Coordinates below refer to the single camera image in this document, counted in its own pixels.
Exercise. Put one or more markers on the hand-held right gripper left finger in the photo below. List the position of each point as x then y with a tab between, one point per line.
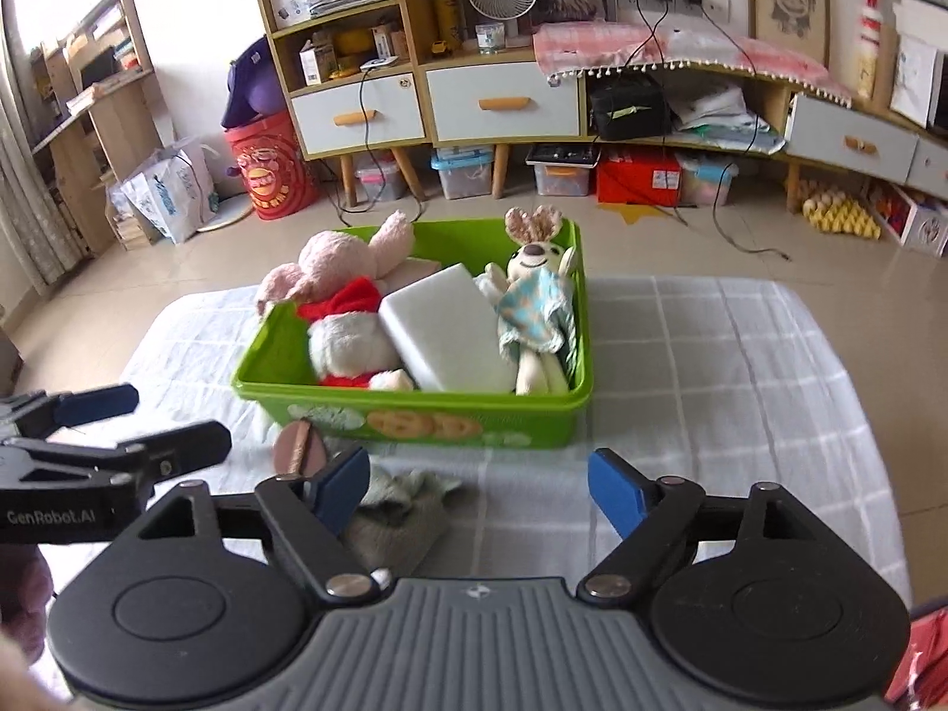
341	492

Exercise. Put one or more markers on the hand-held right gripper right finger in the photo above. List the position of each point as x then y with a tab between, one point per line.
615	492

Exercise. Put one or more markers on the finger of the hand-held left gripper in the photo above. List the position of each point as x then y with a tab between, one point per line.
100	404
185	444

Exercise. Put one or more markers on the green plush toy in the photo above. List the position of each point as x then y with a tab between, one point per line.
400	518

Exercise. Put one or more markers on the green plastic box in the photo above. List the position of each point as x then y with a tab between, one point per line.
533	426

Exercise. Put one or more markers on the red santa hat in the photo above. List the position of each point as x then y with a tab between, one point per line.
352	344

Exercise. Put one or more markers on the white foam block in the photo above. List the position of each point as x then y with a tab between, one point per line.
452	333

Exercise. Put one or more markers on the bunny doll with sequin ears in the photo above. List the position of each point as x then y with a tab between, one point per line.
533	311

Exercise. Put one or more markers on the pink plush rabbit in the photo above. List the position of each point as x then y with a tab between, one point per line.
333	259

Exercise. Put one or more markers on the person's left hand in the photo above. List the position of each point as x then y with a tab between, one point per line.
22	596

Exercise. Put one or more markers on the grey checked tablecloth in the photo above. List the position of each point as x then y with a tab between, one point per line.
703	385

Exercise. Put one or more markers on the white paper bag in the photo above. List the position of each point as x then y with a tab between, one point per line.
167	192

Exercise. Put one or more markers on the beige curtain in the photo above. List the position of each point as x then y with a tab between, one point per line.
29	185

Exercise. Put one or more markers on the wooden desk shelf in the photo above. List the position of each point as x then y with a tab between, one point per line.
111	126

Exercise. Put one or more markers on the yellow star mat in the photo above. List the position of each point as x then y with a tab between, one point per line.
641	215

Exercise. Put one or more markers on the red bucket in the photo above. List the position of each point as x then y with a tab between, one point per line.
272	170

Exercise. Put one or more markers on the clear storage box dark lid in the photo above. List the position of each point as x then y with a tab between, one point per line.
561	170

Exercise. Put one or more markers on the clear storage box blue lid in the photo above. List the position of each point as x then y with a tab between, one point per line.
463	174

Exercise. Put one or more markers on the red bag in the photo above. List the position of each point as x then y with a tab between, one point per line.
922	652

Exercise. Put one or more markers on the purple plush toy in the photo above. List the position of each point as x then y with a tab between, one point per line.
252	85

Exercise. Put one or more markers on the row of yellow toys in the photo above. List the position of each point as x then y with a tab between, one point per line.
840	215

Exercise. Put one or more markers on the white cabinet drawer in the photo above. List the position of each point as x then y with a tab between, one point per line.
503	100
929	167
852	137
355	115

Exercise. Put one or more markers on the black bag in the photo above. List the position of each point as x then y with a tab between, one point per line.
629	107

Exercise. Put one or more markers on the pile of folded clothes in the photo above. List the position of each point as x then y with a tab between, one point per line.
722	118

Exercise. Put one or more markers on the small white carton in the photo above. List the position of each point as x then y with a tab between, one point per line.
317	63

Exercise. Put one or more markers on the white and red box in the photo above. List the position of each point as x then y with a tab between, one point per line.
915	222

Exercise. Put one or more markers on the wooden cabinet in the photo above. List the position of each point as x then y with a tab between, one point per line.
422	52

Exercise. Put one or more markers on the pink checked cloth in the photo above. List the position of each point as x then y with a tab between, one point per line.
592	44

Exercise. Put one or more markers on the glass cup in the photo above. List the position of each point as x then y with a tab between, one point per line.
490	38

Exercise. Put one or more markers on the yellow bottle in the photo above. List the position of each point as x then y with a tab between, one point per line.
446	22

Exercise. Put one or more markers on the white bottle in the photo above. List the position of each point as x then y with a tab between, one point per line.
870	59

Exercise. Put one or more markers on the framed cartoon picture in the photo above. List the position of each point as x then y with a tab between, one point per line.
789	0

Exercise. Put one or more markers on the white appliance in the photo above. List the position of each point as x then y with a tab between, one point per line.
922	67

